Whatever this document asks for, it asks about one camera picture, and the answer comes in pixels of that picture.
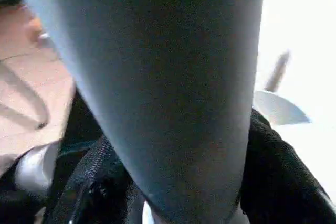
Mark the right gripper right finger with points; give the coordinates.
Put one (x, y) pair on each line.
(283, 182)

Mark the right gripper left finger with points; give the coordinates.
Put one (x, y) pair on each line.
(94, 187)

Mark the white plastic table leg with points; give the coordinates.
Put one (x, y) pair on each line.
(168, 77)

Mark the white plastic table top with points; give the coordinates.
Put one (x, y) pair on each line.
(299, 40)

